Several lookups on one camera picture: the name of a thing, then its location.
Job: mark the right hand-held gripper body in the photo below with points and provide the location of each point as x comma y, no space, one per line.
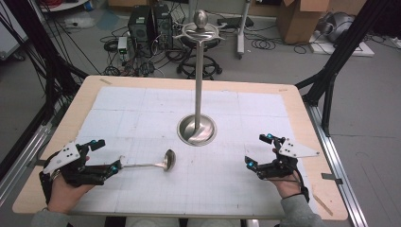
293,149

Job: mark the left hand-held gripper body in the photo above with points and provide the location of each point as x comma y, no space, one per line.
63,156

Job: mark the all-steel ladle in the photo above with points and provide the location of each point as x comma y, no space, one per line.
169,159

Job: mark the person's right hand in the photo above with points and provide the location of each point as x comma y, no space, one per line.
288,187

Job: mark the person's left hand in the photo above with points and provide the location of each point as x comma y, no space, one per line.
64,197

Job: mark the black tape piece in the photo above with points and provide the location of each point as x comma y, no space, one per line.
331,178
39,163

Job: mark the white grid paper mat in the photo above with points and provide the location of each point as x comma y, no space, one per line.
220,176

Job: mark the wooden table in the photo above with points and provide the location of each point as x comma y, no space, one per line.
83,104

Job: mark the wooden stick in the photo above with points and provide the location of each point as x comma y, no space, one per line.
322,204

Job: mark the steel utensil stand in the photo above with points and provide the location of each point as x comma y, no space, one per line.
198,94

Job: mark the black wheeled stool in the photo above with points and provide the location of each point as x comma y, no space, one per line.
211,67

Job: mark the small grey power box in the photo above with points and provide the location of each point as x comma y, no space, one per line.
122,44

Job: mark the white stand pole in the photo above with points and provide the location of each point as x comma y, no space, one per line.
242,31

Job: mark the white floor board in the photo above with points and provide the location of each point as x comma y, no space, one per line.
353,50

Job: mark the cardboard box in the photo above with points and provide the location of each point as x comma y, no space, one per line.
299,25

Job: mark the flat black device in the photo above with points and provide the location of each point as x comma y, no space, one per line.
235,22

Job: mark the black computer tower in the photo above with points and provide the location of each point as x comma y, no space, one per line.
163,25
138,26

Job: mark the grey rounded device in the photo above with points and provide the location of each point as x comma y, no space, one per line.
339,26

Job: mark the white cabinet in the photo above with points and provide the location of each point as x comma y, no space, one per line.
9,34

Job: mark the white round table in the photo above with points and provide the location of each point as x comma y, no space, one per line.
63,4

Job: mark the aluminium rail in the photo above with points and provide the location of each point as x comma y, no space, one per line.
25,157
340,164

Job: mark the black frame stand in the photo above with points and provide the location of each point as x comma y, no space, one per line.
334,63
47,63

